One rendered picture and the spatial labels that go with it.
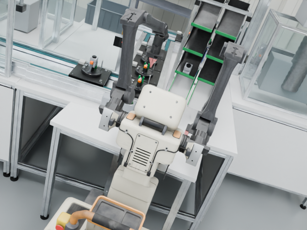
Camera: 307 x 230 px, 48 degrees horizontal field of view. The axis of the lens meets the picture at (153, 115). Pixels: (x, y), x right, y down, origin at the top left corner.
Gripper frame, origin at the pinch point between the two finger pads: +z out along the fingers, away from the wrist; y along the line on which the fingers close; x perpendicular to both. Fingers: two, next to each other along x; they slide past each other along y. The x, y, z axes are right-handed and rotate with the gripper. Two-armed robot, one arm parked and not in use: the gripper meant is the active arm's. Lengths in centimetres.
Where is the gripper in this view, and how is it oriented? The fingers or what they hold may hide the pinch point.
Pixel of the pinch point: (150, 65)
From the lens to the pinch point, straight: 211.5
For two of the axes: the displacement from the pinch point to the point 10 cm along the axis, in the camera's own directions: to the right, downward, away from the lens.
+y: -9.6, -3.0, -0.2
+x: -1.4, 5.2, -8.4
